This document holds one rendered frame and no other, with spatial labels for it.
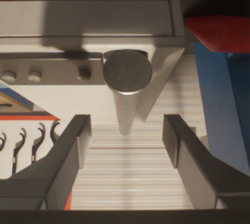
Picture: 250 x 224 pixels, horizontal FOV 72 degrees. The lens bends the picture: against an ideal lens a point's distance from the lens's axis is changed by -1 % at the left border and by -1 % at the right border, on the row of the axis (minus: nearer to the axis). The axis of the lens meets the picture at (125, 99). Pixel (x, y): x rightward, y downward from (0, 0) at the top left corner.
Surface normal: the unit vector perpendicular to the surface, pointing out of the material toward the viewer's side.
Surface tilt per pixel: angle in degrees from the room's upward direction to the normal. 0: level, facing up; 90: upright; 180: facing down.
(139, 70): 89
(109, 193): 90
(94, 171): 90
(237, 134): 90
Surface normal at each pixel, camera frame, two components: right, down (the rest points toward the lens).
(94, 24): 0.00, -0.33
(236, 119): -1.00, 0.00
